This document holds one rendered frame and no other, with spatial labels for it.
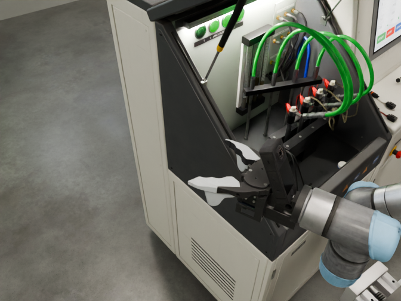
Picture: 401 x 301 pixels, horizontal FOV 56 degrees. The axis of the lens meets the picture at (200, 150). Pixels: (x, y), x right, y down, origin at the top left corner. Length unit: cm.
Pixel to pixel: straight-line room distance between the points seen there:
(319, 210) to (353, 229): 6
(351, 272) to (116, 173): 214
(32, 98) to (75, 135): 66
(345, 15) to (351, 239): 108
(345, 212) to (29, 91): 325
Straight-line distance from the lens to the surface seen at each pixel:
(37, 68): 394
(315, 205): 67
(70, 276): 233
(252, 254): 145
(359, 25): 164
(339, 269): 75
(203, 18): 124
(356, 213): 68
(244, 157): 73
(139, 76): 143
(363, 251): 69
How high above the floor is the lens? 198
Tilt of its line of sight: 45 degrees down
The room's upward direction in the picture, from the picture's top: straight up
